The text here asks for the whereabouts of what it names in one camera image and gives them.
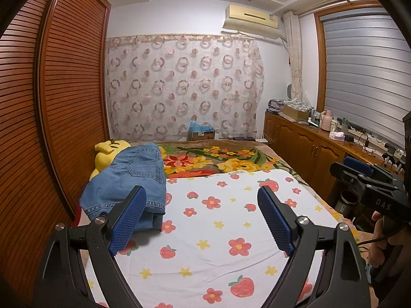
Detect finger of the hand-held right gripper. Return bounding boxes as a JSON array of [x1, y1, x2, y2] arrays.
[[343, 157, 403, 183], [330, 162, 378, 194]]

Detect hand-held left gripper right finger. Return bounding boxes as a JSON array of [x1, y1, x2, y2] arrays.
[[257, 185, 370, 308]]

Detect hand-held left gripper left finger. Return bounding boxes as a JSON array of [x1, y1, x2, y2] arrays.
[[34, 185, 148, 308]]

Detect blue denim pants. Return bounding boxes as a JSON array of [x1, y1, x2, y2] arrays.
[[80, 143, 167, 232]]

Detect person's right hand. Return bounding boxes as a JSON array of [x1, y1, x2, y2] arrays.
[[368, 210, 411, 267]]

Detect grey trash bin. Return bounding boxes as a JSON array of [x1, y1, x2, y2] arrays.
[[334, 190, 359, 214]]

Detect white power strip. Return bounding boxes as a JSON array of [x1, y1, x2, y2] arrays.
[[348, 127, 382, 143]]

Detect wooden sideboard cabinet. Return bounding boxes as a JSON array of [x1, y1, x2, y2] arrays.
[[264, 111, 411, 199]]

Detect white strawberry print sheet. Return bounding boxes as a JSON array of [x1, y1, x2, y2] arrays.
[[82, 169, 341, 308]]

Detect yellow plush toy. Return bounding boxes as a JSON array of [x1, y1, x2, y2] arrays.
[[89, 139, 132, 180]]

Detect open cardboard box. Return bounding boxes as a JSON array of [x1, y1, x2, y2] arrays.
[[283, 103, 313, 121]]

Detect floral blanket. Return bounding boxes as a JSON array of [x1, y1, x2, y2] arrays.
[[159, 139, 365, 251]]

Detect small cardboard box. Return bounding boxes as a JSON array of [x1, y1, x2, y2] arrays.
[[189, 130, 215, 141]]

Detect blue plastic bag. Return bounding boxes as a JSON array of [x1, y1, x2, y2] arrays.
[[189, 121, 212, 133]]

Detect cream tied curtain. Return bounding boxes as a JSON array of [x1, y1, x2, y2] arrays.
[[283, 11, 305, 103]]

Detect circle patterned sheer curtain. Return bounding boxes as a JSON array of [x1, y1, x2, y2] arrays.
[[106, 34, 265, 142]]

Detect wooden louvered wardrobe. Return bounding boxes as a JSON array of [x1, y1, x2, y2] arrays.
[[0, 0, 111, 296]]

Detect white air conditioner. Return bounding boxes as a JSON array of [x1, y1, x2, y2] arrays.
[[222, 4, 280, 39]]

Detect wooden window frame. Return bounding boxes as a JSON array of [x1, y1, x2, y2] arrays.
[[314, 3, 389, 113]]

